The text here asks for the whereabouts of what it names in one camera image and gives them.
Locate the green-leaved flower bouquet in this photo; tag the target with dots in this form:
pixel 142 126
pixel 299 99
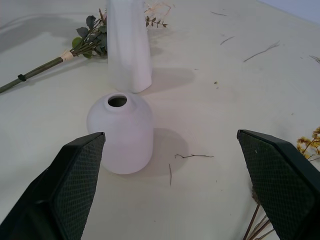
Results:
pixel 82 42

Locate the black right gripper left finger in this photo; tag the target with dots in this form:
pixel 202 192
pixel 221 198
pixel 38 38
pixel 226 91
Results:
pixel 67 190

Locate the beige dried grass sprig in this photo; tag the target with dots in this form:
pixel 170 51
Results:
pixel 156 7

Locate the thin brown twig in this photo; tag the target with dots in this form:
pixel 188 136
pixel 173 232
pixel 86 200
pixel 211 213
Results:
pixel 170 174
pixel 193 156
pixel 218 13
pixel 262 51
pixel 227 40

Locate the short round white vase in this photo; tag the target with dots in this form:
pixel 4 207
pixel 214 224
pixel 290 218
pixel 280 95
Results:
pixel 125 140

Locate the yellow dried flower bunch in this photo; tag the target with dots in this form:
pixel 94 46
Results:
pixel 308 146

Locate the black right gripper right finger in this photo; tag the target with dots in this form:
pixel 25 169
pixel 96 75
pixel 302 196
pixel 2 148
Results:
pixel 280 185

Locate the tall white vase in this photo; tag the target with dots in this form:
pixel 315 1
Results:
pixel 128 47

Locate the dark-leaved small sprig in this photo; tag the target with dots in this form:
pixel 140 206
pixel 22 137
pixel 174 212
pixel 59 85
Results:
pixel 155 23

